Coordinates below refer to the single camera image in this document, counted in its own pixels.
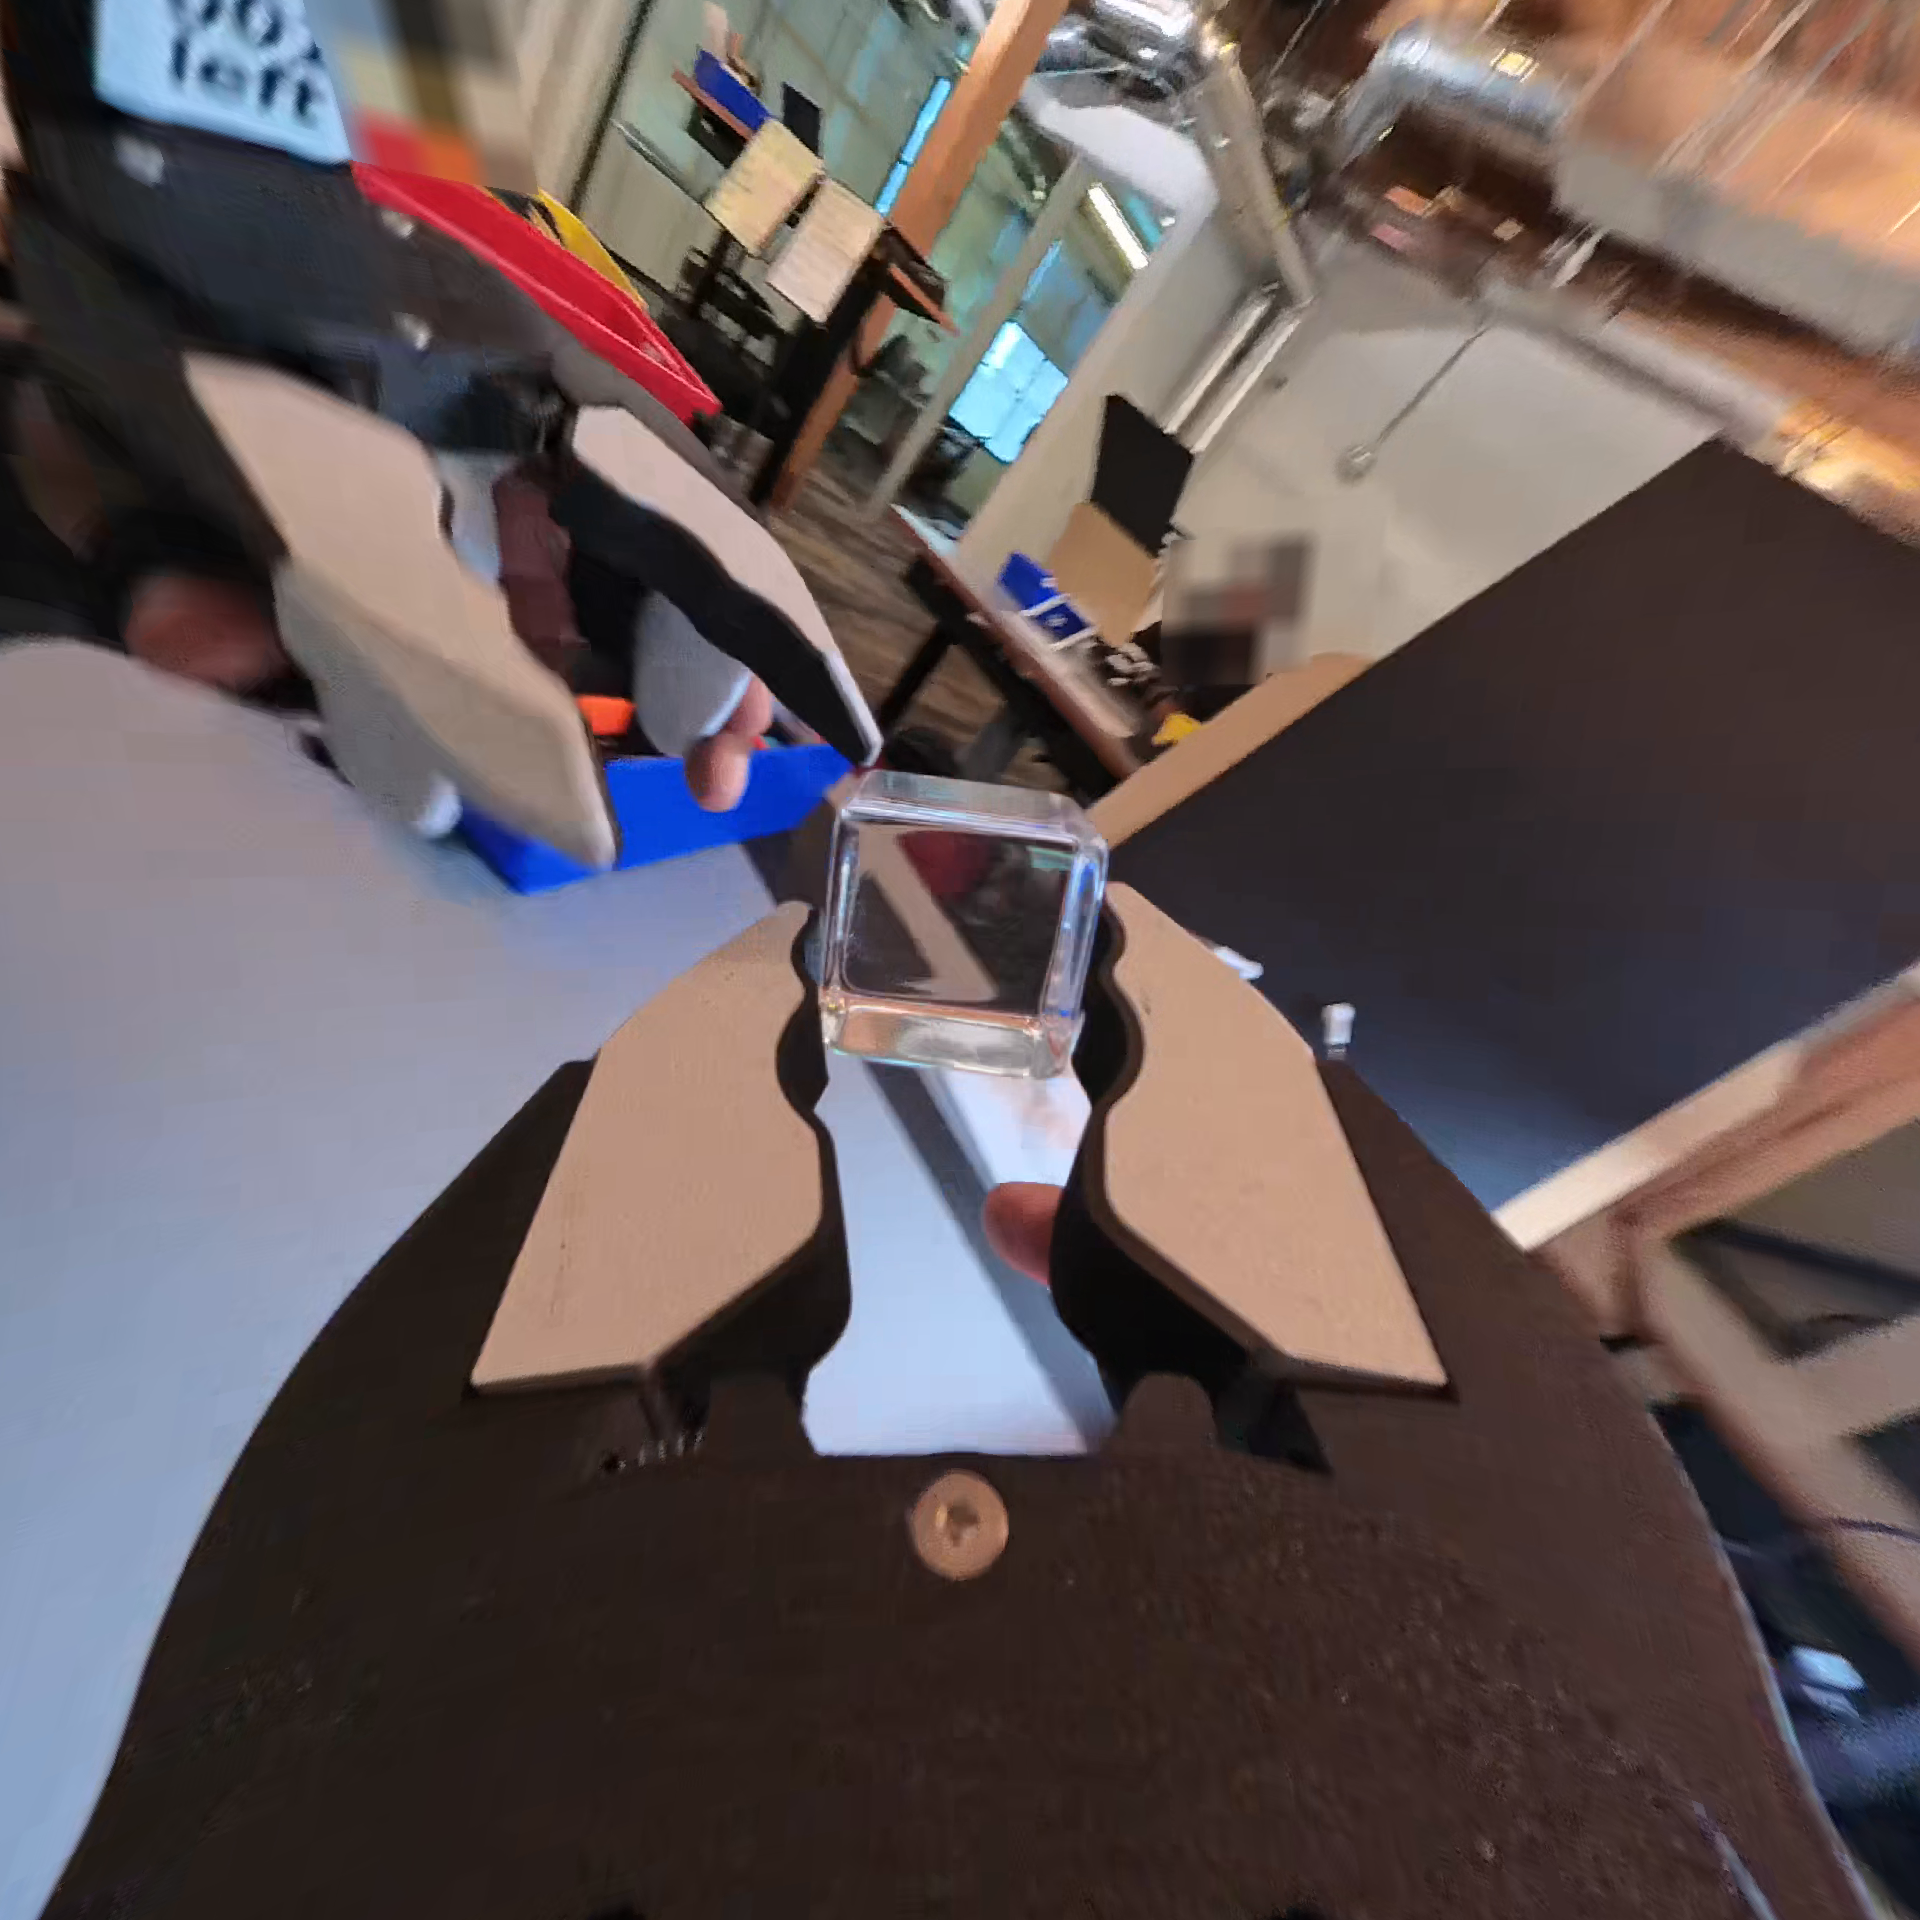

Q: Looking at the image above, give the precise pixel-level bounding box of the black panel board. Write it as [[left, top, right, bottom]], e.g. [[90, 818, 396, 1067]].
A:
[[1111, 434, 1920, 1210]]

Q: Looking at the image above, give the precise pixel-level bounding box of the long background table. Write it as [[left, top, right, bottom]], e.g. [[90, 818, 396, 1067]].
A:
[[888, 503, 1149, 801]]

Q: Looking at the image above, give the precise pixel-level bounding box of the window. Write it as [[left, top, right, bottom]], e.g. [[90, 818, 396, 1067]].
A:
[[944, 321, 1070, 463]]

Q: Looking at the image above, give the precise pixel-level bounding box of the yellow plastic bin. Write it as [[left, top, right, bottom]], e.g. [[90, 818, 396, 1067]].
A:
[[525, 187, 648, 313]]

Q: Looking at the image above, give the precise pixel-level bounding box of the black desk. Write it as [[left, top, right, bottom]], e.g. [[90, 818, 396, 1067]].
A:
[[672, 52, 957, 437]]

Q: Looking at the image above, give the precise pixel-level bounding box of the blue plastic bin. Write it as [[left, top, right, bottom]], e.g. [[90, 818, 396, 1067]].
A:
[[458, 743, 858, 897]]

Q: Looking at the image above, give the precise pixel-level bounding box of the metal air duct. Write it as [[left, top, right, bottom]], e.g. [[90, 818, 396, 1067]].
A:
[[1072, 0, 1325, 309]]

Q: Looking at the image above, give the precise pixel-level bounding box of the wooden table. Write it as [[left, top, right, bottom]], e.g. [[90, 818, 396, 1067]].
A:
[[1093, 651, 1374, 849]]

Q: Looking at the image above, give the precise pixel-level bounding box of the black monitor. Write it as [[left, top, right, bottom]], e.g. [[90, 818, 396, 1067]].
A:
[[1088, 394, 1197, 557]]

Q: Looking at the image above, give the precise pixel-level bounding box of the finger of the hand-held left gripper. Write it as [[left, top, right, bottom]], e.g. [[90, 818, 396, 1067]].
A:
[[187, 353, 619, 876], [562, 405, 887, 770]]

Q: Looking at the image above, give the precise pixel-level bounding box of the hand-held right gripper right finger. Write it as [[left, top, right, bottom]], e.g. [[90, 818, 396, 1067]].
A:
[[1050, 885, 1450, 1397]]

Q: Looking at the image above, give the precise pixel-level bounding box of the red plastic bin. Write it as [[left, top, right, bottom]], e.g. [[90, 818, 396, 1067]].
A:
[[351, 163, 724, 425]]

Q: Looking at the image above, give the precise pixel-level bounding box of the person's left hand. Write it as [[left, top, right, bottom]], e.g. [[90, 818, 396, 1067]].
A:
[[128, 479, 774, 812]]

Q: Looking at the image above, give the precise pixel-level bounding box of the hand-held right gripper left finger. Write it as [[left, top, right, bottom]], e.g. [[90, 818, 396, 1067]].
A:
[[471, 900, 855, 1397]]

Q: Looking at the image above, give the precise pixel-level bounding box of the small blue box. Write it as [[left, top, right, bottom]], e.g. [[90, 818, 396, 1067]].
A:
[[996, 552, 1086, 635]]

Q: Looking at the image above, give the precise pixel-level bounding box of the person's right hand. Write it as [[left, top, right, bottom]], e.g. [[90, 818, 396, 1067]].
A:
[[982, 1181, 1070, 1288]]

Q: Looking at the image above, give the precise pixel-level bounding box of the clear acrylic cube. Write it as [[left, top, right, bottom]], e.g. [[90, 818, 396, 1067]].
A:
[[816, 769, 1114, 1081]]

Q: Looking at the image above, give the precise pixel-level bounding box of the wooden post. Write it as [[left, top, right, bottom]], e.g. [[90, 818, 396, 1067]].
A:
[[760, 0, 1076, 513]]

